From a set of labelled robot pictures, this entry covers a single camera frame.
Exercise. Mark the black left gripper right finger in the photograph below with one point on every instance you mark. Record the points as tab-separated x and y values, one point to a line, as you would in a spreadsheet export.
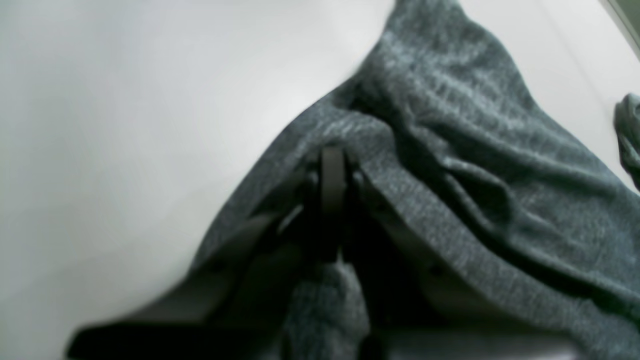
418	307

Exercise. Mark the grey t-shirt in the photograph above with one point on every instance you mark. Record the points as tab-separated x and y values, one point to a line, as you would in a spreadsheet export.
443	124

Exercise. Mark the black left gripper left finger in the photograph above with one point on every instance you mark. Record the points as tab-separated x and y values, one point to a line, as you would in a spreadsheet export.
233	307

